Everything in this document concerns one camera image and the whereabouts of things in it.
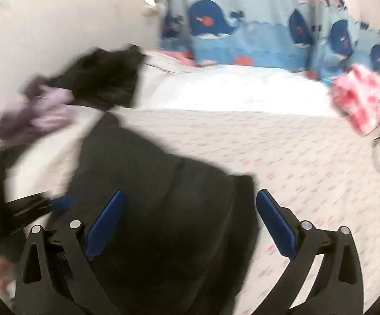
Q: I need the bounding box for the lilac cloth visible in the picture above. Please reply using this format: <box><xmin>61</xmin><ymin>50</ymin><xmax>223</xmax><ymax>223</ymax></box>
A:
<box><xmin>0</xmin><ymin>77</ymin><xmax>79</xmax><ymax>145</ymax></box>

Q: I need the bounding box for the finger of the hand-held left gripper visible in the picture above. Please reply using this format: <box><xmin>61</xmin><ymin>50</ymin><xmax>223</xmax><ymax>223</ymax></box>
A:
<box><xmin>6</xmin><ymin>193</ymin><xmax>78</xmax><ymax>219</ymax></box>

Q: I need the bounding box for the white striped quilt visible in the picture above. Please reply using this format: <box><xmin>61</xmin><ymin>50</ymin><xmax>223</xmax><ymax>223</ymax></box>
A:
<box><xmin>137</xmin><ymin>51</ymin><xmax>340</xmax><ymax>119</ymax></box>

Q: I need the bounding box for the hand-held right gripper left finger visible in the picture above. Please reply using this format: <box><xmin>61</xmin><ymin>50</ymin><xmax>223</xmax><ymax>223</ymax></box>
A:
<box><xmin>14</xmin><ymin>189</ymin><xmax>127</xmax><ymax>315</ymax></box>

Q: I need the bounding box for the black fluffy cloth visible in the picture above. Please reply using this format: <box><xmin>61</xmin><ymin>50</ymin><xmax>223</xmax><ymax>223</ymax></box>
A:
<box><xmin>47</xmin><ymin>44</ymin><xmax>146</xmax><ymax>111</ymax></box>

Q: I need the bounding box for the dark olive padded jacket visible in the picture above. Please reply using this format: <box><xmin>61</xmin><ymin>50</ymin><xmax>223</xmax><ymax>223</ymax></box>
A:
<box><xmin>46</xmin><ymin>112</ymin><xmax>261</xmax><ymax>315</ymax></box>

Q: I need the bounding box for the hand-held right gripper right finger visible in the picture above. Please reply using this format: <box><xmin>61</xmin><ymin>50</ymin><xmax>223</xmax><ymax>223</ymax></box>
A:
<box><xmin>255</xmin><ymin>189</ymin><xmax>365</xmax><ymax>315</ymax></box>

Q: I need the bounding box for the pink and white cloth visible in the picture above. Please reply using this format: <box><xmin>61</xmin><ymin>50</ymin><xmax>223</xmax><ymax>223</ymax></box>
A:
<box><xmin>328</xmin><ymin>63</ymin><xmax>380</xmax><ymax>137</ymax></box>

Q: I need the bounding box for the whale print curtain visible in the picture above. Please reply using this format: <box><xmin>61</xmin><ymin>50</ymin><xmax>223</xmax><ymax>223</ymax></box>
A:
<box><xmin>159</xmin><ymin>0</ymin><xmax>380</xmax><ymax>83</ymax></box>

